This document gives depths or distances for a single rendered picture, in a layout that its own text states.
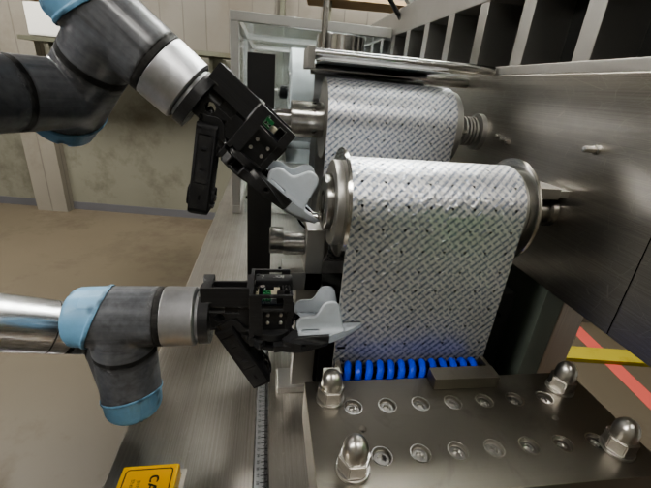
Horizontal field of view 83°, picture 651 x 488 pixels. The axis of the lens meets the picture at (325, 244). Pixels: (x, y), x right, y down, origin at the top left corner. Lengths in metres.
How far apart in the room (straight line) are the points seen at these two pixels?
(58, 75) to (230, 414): 0.51
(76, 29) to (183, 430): 0.53
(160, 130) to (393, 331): 3.70
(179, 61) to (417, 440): 0.49
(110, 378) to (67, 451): 1.40
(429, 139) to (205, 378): 0.59
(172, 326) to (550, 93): 0.63
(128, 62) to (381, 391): 0.48
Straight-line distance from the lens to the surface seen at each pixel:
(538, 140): 0.69
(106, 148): 4.35
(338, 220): 0.46
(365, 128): 0.68
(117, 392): 0.56
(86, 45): 0.48
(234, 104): 0.46
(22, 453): 2.01
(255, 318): 0.47
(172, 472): 0.59
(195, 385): 0.72
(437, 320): 0.56
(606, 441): 0.59
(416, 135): 0.71
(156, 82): 0.45
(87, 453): 1.91
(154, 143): 4.12
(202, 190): 0.48
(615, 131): 0.59
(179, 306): 0.48
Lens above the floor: 1.39
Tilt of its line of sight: 23 degrees down
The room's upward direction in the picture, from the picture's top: 5 degrees clockwise
